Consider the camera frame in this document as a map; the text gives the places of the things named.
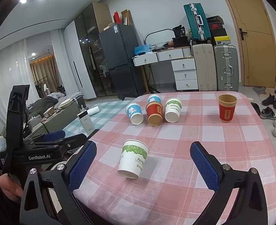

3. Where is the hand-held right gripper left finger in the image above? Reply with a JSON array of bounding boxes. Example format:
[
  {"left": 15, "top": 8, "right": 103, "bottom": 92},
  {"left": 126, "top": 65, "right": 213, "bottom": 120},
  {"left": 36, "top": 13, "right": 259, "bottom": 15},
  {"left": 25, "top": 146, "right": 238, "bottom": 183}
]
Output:
[{"left": 19, "top": 140, "right": 97, "bottom": 225}]

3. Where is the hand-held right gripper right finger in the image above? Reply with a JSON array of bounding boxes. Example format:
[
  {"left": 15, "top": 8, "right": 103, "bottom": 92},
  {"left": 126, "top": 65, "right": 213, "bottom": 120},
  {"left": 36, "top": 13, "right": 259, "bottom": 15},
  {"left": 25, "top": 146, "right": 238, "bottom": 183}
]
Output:
[{"left": 190, "top": 141, "right": 268, "bottom": 225}]

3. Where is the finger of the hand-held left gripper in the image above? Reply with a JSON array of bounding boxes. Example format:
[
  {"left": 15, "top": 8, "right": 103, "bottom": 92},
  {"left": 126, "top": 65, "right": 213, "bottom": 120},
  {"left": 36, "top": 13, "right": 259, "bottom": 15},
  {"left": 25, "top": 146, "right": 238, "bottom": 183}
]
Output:
[
  {"left": 23, "top": 130, "right": 66, "bottom": 146},
  {"left": 34, "top": 133, "right": 87, "bottom": 156}
]

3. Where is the white green print paper cup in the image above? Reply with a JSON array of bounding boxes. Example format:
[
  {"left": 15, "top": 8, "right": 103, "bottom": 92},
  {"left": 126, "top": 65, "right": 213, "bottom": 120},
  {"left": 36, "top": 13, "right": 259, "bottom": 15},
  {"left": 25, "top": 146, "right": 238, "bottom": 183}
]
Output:
[
  {"left": 118, "top": 139, "right": 150, "bottom": 180},
  {"left": 164, "top": 98, "right": 183, "bottom": 123}
]

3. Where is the red paper cup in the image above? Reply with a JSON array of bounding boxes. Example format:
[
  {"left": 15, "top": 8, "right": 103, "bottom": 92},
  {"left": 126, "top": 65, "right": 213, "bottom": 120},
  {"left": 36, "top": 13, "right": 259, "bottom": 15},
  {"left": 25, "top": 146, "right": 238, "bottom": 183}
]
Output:
[
  {"left": 218, "top": 94, "right": 237, "bottom": 124},
  {"left": 145, "top": 102, "right": 164, "bottom": 126}
]

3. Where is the blue paper cup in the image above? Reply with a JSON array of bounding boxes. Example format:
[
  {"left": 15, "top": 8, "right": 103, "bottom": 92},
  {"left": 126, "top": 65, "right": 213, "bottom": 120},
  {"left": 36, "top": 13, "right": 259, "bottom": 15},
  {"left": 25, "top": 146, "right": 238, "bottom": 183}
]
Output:
[
  {"left": 125, "top": 103, "right": 144, "bottom": 125},
  {"left": 147, "top": 94, "right": 162, "bottom": 105}
]

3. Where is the person's left hand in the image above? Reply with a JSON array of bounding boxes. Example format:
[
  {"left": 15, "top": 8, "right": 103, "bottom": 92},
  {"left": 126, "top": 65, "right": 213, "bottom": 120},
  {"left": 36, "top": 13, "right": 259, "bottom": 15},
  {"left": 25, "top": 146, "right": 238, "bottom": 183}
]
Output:
[{"left": 0, "top": 173, "right": 23, "bottom": 202}]

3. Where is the grey sofa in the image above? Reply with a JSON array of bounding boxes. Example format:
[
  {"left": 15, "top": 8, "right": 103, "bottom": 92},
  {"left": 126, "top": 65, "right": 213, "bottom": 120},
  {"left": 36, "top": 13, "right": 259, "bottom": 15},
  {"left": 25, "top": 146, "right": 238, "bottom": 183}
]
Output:
[{"left": 27, "top": 92, "right": 83, "bottom": 134}]

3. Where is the white power station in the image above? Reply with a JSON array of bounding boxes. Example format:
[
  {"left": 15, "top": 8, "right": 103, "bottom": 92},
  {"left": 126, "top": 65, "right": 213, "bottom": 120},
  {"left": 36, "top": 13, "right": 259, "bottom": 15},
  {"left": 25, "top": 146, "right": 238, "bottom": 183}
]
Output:
[{"left": 77, "top": 110, "right": 94, "bottom": 135}]

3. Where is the dark blanket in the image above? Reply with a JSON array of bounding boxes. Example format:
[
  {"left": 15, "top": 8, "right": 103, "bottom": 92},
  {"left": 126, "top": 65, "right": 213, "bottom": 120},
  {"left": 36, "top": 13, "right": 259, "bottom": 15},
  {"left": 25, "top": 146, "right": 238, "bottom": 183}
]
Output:
[{"left": 30, "top": 96, "right": 60, "bottom": 116}]

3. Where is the pink checked tablecloth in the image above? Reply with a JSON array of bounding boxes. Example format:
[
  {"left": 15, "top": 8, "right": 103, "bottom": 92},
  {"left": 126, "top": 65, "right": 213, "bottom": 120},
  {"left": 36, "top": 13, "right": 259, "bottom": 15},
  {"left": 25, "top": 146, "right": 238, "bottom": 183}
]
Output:
[{"left": 72, "top": 91, "right": 276, "bottom": 225}]

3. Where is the green checked floor mat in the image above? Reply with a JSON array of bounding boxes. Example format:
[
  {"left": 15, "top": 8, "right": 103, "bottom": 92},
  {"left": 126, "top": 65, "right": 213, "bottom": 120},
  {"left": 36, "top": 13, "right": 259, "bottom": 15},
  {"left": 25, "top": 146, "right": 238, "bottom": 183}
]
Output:
[{"left": 45, "top": 100, "right": 138, "bottom": 143}]

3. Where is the white sheer curtain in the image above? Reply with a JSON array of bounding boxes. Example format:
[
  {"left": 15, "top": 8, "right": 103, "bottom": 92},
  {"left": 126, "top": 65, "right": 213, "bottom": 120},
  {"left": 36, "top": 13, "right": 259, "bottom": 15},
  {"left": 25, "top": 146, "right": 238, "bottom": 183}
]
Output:
[{"left": 0, "top": 37, "right": 35, "bottom": 143}]

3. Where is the brown curtain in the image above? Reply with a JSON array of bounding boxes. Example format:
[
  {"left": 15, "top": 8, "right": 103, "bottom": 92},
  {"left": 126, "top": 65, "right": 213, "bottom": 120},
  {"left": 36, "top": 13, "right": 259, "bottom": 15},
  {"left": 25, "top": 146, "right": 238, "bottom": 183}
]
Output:
[{"left": 31, "top": 55, "right": 59, "bottom": 99}]

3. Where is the row of shoes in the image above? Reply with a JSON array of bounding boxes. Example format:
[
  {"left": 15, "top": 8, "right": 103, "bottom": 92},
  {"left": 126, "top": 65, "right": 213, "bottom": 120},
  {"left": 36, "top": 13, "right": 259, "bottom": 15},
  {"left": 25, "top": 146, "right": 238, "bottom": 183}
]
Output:
[{"left": 260, "top": 85, "right": 276, "bottom": 167}]

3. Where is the dark glass door cabinet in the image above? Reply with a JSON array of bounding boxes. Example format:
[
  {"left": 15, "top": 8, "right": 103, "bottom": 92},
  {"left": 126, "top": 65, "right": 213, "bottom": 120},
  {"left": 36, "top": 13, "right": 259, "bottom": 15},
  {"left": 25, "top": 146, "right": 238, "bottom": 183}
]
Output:
[{"left": 74, "top": 2, "right": 117, "bottom": 98}]

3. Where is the white drawer unit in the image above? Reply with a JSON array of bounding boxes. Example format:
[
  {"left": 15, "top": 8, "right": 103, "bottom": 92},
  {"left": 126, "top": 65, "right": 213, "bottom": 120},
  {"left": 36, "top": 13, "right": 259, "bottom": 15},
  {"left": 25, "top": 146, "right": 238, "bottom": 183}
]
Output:
[{"left": 171, "top": 58, "right": 198, "bottom": 91}]

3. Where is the grey door mat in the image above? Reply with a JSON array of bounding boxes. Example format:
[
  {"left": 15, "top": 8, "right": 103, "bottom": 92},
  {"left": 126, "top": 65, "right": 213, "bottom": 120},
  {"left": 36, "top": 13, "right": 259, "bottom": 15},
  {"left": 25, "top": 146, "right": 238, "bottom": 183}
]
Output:
[{"left": 253, "top": 86, "right": 267, "bottom": 95}]

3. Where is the beige suitcase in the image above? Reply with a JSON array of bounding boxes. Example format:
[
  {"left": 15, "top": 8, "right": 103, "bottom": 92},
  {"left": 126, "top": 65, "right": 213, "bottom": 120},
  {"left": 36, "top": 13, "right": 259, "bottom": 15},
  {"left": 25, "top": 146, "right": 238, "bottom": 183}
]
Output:
[{"left": 192, "top": 43, "right": 216, "bottom": 92}]

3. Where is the silver suitcase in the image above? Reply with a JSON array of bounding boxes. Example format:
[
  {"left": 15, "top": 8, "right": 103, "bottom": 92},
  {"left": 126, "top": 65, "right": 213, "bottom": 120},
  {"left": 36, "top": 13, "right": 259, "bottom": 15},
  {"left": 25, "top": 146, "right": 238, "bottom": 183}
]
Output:
[{"left": 213, "top": 44, "right": 239, "bottom": 92}]

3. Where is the dark grey fridge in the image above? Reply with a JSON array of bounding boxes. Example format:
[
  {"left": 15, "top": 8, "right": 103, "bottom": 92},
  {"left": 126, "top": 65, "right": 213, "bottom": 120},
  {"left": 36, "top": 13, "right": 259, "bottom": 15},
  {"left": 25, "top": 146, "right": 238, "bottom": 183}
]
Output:
[{"left": 99, "top": 23, "right": 145, "bottom": 99}]

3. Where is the blue plastic bag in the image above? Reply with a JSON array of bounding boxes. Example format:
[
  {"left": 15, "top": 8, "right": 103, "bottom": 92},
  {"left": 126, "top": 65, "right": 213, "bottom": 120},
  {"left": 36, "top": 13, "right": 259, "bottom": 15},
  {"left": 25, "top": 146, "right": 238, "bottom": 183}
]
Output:
[{"left": 134, "top": 43, "right": 152, "bottom": 55}]

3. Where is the white desk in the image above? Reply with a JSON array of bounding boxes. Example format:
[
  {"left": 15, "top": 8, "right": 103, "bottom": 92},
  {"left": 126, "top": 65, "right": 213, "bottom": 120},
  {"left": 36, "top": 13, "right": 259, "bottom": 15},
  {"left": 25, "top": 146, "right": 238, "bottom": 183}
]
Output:
[{"left": 132, "top": 46, "right": 196, "bottom": 94}]

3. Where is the wooden door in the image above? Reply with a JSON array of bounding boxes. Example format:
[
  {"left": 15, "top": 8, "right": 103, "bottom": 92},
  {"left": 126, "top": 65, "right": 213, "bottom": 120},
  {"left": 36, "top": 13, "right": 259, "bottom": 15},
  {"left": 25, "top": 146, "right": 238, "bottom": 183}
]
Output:
[{"left": 216, "top": 0, "right": 276, "bottom": 88}]

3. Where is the yellow black shoe box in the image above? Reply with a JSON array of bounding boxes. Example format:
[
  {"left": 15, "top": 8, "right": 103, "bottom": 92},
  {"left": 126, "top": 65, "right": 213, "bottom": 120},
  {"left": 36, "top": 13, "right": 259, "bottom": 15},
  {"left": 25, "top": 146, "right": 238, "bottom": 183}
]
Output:
[{"left": 212, "top": 36, "right": 231, "bottom": 45}]

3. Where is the black bag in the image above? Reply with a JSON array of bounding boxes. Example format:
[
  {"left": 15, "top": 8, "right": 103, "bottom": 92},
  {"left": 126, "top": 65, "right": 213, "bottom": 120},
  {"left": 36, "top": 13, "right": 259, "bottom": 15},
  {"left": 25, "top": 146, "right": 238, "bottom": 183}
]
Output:
[{"left": 172, "top": 25, "right": 190, "bottom": 48}]

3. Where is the cardboard box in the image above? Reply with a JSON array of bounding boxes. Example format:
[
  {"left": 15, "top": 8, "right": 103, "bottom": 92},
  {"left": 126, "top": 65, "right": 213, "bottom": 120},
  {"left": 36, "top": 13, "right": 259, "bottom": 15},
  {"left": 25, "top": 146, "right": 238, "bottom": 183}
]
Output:
[{"left": 121, "top": 9, "right": 132, "bottom": 26}]

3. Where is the arched desk lamp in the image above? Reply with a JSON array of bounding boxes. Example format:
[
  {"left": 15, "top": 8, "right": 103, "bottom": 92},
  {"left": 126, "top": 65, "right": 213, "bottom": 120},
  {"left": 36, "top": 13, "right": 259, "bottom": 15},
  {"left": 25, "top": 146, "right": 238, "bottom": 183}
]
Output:
[{"left": 145, "top": 28, "right": 175, "bottom": 45}]

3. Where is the black red shoe box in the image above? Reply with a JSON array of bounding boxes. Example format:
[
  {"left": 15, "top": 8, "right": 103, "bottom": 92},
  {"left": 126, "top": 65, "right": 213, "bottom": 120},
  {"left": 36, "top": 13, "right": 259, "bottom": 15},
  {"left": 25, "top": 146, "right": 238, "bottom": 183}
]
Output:
[{"left": 208, "top": 22, "right": 225, "bottom": 30}]

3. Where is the teal suitcase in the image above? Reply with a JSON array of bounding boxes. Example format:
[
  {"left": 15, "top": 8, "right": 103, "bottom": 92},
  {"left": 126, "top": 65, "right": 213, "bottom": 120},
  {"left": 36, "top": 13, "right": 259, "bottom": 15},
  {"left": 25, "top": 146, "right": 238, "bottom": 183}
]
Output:
[{"left": 183, "top": 3, "right": 211, "bottom": 43}]

